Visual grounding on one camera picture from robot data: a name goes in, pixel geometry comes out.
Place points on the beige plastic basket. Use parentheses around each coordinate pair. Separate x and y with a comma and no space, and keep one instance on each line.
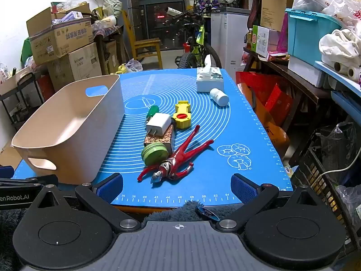
(70,135)

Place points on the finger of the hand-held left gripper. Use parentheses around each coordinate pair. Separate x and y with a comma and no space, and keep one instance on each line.
(42,180)
(5,172)

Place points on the blue silicone mat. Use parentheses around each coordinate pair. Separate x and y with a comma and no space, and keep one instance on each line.
(248,124)

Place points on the clear plastic bag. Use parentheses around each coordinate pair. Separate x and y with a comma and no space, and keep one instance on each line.
(134,65)

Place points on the red silver action figure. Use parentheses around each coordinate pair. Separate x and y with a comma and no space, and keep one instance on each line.
(180,158)

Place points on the green white carton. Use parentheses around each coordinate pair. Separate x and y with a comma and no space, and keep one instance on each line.
(261,41)

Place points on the white freezer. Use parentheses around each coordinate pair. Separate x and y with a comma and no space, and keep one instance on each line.
(228,34)

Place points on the black metal cart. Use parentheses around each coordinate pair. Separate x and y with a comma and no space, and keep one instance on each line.
(26,75)

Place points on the yellow plastic toy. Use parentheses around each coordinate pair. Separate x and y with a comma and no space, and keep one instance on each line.
(182,117)

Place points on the open cardboard box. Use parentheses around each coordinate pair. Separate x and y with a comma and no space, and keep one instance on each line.
(62,39)

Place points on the red container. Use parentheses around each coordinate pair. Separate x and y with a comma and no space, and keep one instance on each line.
(186,47)

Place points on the white foam box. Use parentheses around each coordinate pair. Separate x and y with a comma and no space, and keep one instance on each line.
(304,67)

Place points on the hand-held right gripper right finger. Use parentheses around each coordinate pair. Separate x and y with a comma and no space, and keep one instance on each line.
(242,187)

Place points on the tall cardboard box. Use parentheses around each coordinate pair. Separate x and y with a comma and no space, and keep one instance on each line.
(275,2)

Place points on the red gift bag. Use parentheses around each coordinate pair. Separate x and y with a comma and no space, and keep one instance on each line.
(270,90)

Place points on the green bag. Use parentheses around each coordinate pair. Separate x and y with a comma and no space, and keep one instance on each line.
(26,52)

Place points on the orange bag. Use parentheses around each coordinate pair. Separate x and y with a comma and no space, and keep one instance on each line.
(277,138)

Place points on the black green bicycle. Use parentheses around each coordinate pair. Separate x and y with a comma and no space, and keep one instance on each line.
(197,48)

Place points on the black plastic crate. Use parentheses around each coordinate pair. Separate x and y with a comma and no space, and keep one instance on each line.
(316,169)

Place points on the white cloth bundle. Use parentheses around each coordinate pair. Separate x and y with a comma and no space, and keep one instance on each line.
(338,45)

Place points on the white pill bottle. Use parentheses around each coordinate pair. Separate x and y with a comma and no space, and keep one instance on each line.
(220,97)

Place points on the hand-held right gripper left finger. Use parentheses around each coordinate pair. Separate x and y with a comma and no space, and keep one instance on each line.
(111,187)

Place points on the grey fuzzy cloth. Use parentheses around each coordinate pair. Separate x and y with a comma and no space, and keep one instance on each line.
(174,211)

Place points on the wooden chair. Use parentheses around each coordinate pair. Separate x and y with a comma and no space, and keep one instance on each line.
(146,45)

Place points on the white charger plug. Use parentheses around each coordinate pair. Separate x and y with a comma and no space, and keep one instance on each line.
(159,124)

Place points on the brown cork block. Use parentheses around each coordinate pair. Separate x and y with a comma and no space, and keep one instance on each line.
(165,139)

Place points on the dark wooden table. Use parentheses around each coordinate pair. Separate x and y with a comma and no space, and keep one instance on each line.
(299,84)

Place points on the blue plastic storage bin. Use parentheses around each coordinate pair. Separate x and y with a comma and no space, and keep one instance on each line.
(307,39)

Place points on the white printed tissue box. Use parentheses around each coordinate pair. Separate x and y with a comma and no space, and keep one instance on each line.
(210,79)

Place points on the dark side table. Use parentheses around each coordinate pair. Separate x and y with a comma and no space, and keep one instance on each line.
(108,34)

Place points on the yellow floor toy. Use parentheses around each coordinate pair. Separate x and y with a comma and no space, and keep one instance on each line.
(121,69)

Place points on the large cardboard box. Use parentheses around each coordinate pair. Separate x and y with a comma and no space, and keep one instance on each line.
(79,65)

